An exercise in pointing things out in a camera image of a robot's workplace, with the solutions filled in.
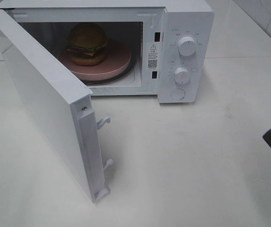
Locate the lower white timer knob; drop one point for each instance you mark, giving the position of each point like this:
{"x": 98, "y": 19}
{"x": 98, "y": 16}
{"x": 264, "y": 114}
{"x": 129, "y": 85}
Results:
{"x": 181, "y": 75}

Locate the white microwave oven body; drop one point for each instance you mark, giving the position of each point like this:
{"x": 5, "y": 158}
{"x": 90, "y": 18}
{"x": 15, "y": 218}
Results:
{"x": 134, "y": 22}

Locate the round white door button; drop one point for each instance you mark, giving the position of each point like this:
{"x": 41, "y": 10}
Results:
{"x": 178, "y": 94}

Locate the pink round plate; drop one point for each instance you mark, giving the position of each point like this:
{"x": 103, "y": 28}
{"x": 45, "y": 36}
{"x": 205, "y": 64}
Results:
{"x": 117, "y": 60}

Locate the upper white power knob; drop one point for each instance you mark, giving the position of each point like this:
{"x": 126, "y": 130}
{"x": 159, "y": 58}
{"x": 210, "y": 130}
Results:
{"x": 187, "y": 45}

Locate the white microwave door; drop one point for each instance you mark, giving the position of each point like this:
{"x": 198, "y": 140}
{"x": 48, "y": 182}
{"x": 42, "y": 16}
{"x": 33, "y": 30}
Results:
{"x": 60, "y": 104}

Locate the burger with lettuce and cheese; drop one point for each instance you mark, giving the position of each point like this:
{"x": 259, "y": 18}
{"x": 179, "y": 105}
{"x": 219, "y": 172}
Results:
{"x": 87, "y": 44}

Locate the white warning label sticker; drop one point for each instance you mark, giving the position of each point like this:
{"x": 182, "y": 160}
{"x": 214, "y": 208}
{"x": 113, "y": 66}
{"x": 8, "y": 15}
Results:
{"x": 153, "y": 55}

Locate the glass microwave turntable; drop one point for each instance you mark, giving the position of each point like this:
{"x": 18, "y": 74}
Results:
{"x": 115, "y": 78}

